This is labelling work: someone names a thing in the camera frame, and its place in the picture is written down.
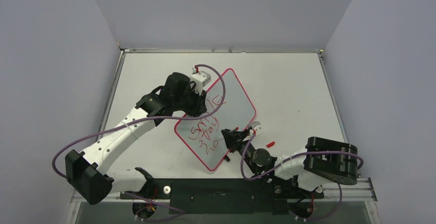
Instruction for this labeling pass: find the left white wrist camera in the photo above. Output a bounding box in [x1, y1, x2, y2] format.
[189, 66, 211, 94]

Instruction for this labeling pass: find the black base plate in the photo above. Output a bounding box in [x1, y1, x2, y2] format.
[120, 178, 324, 215]

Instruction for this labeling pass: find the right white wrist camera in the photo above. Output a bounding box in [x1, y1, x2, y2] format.
[247, 121, 263, 137]

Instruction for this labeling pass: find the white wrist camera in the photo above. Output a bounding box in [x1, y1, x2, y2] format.
[189, 66, 211, 94]
[247, 121, 263, 137]

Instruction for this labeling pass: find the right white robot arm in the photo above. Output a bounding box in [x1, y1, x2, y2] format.
[221, 125, 364, 197]

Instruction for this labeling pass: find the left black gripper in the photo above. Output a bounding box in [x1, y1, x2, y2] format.
[174, 84, 206, 118]

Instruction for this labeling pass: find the pink framed whiteboard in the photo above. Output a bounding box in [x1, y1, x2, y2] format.
[174, 68, 257, 171]

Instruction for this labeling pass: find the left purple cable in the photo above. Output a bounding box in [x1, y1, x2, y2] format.
[51, 64, 227, 179]

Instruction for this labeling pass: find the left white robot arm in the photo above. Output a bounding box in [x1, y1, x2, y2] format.
[65, 71, 211, 205]

